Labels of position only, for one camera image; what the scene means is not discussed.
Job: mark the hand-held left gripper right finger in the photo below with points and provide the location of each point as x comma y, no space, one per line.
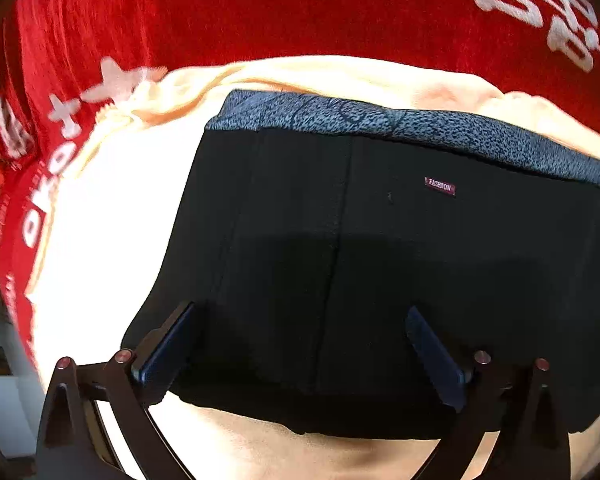
436,357

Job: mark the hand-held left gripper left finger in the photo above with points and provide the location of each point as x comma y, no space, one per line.
164,352

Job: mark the black pants grey patterned waistband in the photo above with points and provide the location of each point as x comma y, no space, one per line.
305,235

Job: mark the white cabinet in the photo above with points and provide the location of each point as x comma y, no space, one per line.
5,400

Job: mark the red printed blanket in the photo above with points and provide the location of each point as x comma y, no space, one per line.
280,10

